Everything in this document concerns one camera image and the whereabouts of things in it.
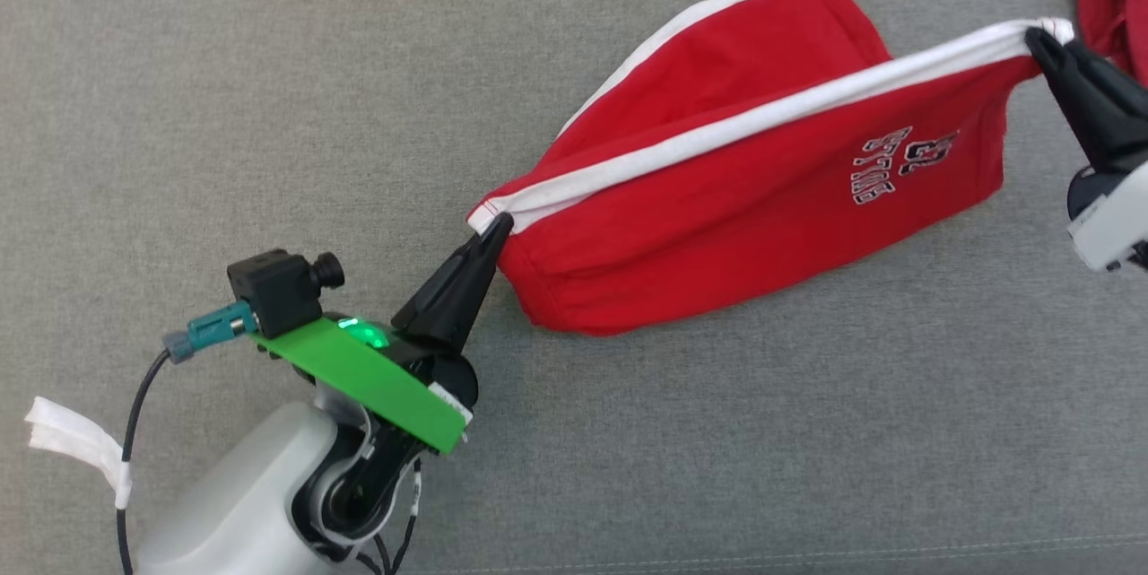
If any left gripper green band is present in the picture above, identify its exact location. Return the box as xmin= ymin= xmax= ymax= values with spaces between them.
xmin=249 ymin=213 xmax=514 ymax=457

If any white tape cable label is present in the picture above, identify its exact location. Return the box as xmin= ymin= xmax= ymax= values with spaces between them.
xmin=24 ymin=396 xmax=135 ymax=510

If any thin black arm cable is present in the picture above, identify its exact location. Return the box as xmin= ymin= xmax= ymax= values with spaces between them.
xmin=354 ymin=458 xmax=422 ymax=575

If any thin black camera cable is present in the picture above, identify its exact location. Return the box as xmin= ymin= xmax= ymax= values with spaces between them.
xmin=115 ymin=349 xmax=173 ymax=575

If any teal left camera cable connector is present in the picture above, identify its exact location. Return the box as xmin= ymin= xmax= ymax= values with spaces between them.
xmin=164 ymin=300 xmax=259 ymax=365

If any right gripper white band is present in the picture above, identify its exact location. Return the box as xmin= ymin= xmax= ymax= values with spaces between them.
xmin=1025 ymin=26 xmax=1148 ymax=274

